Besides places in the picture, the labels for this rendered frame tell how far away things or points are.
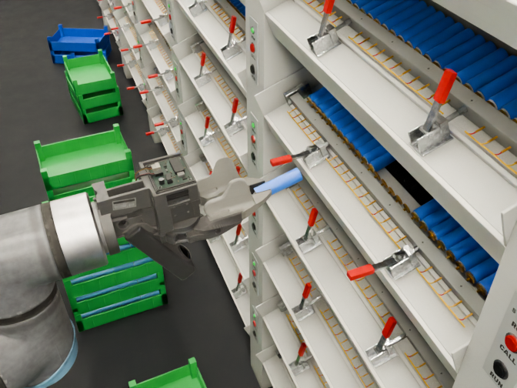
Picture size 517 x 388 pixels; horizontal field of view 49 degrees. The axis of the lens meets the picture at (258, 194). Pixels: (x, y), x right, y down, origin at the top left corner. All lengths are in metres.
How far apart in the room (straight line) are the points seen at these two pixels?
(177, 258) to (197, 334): 1.19
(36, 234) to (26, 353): 0.15
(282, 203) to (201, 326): 0.83
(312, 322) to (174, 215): 0.61
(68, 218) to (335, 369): 0.68
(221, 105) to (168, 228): 0.87
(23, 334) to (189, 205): 0.24
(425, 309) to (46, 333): 0.46
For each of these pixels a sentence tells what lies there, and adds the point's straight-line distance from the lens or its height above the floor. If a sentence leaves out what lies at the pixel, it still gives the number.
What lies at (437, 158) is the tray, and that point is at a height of 1.15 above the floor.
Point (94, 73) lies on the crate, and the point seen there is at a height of 0.16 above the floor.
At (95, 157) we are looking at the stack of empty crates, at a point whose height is 0.32.
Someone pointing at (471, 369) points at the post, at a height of 0.97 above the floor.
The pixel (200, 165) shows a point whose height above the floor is 0.35.
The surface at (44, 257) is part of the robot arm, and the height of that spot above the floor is 1.07.
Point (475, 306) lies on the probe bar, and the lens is 0.72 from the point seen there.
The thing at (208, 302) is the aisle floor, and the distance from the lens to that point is 1.98.
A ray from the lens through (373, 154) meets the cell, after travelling 0.91.
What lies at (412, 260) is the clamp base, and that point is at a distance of 0.78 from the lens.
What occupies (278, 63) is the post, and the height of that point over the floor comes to 1.05.
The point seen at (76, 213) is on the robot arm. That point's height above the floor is 1.10.
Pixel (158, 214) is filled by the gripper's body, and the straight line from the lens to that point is 0.65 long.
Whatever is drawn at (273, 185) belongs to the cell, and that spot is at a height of 1.06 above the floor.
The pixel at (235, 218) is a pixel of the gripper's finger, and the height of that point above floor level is 1.05.
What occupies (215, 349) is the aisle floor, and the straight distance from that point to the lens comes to 1.86.
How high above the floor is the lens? 1.51
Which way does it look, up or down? 39 degrees down
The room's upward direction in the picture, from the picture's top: straight up
